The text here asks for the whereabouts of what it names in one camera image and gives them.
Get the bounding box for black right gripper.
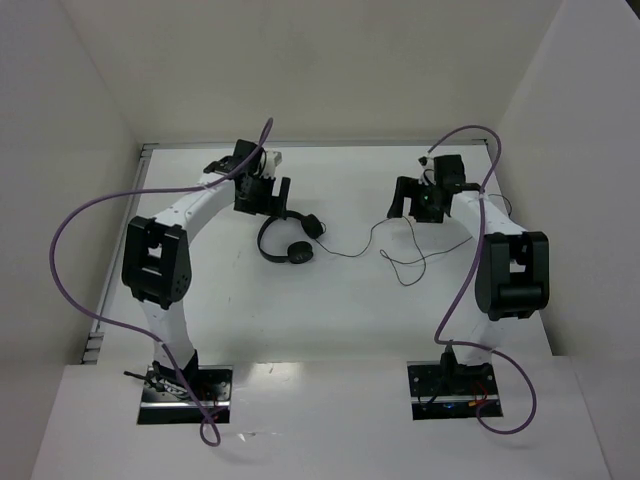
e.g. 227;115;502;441
386;176;444;225

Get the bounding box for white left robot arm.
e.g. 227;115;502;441
122;150;290;398

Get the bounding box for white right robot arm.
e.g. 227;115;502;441
387;176;550;394

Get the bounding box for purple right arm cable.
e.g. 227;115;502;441
425;124;538;434

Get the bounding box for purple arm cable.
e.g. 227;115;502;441
425;124;538;434
48;117;275;446

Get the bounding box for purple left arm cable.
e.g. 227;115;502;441
48;117;275;446

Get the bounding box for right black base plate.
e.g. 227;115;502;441
407;362;503;421

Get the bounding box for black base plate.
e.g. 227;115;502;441
407;362;503;421
123;366;233;425

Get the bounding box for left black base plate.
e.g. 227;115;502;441
123;366;233;425

